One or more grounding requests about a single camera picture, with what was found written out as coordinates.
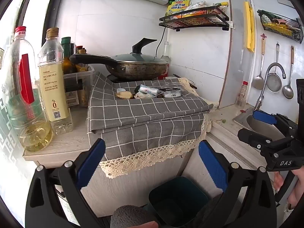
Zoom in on metal faucet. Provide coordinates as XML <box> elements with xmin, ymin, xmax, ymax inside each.
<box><xmin>255</xmin><ymin>62</ymin><xmax>287</xmax><ymax>111</ymax></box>

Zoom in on dark green-capped bottle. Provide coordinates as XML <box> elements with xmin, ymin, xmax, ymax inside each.
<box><xmin>61</xmin><ymin>37</ymin><xmax>77</xmax><ymax>74</ymax></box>

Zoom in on wooden-handled metal spoon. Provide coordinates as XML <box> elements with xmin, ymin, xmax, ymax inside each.
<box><xmin>282</xmin><ymin>46</ymin><xmax>295</xmax><ymax>100</ymax></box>

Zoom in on black wire basket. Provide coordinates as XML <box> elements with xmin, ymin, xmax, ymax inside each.
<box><xmin>257</xmin><ymin>9</ymin><xmax>304</xmax><ymax>44</ymax></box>

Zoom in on clear glass bottle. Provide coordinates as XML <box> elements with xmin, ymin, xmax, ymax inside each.
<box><xmin>160</xmin><ymin>41</ymin><xmax>172</xmax><ymax>63</ymax></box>

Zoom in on large red-capped oil bottle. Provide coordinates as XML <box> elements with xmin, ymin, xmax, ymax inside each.
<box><xmin>1</xmin><ymin>26</ymin><xmax>53</xmax><ymax>152</ymax></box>

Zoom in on yellow seasoning packet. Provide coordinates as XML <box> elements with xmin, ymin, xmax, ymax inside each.
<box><xmin>165</xmin><ymin>0</ymin><xmax>192</xmax><ymax>17</ymax></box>

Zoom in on dark chopsticks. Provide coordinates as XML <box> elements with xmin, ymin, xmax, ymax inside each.
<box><xmin>173</xmin><ymin>74</ymin><xmax>198</xmax><ymax>90</ymax></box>

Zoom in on wooden-handled ladle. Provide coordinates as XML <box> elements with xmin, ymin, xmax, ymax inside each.
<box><xmin>252</xmin><ymin>34</ymin><xmax>266</xmax><ymax>90</ymax></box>

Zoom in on steel sink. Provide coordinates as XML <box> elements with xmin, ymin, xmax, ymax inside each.
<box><xmin>234</xmin><ymin>109</ymin><xmax>288</xmax><ymax>141</ymax></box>

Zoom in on dark teal trash bin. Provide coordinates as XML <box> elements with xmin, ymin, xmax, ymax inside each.
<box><xmin>148</xmin><ymin>176</ymin><xmax>215</xmax><ymax>227</ymax></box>

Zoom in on clear plastic storage box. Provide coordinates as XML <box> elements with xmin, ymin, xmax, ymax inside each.
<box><xmin>63</xmin><ymin>64</ymin><xmax>96</xmax><ymax>108</ymax></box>

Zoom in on ginger piece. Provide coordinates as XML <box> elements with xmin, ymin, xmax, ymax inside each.
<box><xmin>116</xmin><ymin>88</ymin><xmax>134</xmax><ymax>100</ymax></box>

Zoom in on gold-capped oil bottle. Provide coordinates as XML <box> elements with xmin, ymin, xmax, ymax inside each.
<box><xmin>38</xmin><ymin>27</ymin><xmax>73</xmax><ymax>135</ymax></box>

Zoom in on black power cable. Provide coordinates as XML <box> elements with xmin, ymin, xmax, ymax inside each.
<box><xmin>155</xmin><ymin>27</ymin><xmax>167</xmax><ymax>56</ymax></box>

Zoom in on white plastic wrapper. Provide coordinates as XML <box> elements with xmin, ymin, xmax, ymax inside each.
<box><xmin>163</xmin><ymin>89</ymin><xmax>182</xmax><ymax>98</ymax></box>

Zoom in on person's right hand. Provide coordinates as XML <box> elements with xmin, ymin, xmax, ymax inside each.
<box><xmin>273</xmin><ymin>167</ymin><xmax>304</xmax><ymax>209</ymax></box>

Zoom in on yellow hanging board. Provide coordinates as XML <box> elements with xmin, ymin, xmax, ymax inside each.
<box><xmin>244</xmin><ymin>1</ymin><xmax>256</xmax><ymax>53</ymax></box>

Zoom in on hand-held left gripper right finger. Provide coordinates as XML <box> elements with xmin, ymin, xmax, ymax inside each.
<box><xmin>198</xmin><ymin>140</ymin><xmax>277</xmax><ymax>228</ymax></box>

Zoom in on red-capped spice jar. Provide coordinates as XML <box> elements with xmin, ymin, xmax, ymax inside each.
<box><xmin>236</xmin><ymin>81</ymin><xmax>249</xmax><ymax>107</ymax></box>

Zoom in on black-handled wok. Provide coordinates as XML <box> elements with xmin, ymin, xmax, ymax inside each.
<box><xmin>69</xmin><ymin>53</ymin><xmax>169</xmax><ymax>81</ymax></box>

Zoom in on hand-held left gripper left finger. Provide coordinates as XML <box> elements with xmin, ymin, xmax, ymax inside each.
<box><xmin>25</xmin><ymin>138</ymin><xmax>112</xmax><ymax>228</ymax></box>

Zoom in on grey checked lace-trimmed cloth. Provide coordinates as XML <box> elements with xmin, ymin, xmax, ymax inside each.
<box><xmin>87</xmin><ymin>71</ymin><xmax>215</xmax><ymax>180</ymax></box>

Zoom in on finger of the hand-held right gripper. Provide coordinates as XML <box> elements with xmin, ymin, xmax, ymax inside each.
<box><xmin>237</xmin><ymin>128</ymin><xmax>294</xmax><ymax>153</ymax></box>
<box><xmin>252</xmin><ymin>110</ymin><xmax>298</xmax><ymax>136</ymax></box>

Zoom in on grey fuzzy slipper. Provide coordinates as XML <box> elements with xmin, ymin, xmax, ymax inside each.
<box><xmin>110</xmin><ymin>205</ymin><xmax>158</xmax><ymax>228</ymax></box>

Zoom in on metal strainer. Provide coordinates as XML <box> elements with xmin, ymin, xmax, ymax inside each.
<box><xmin>267</xmin><ymin>42</ymin><xmax>283</xmax><ymax>93</ymax></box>

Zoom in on black wall rack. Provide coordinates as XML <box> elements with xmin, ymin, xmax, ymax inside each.
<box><xmin>159</xmin><ymin>5</ymin><xmax>230</xmax><ymax>32</ymax></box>

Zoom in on green wok lid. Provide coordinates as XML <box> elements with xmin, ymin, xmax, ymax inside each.
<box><xmin>110</xmin><ymin>37</ymin><xmax>169</xmax><ymax>65</ymax></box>

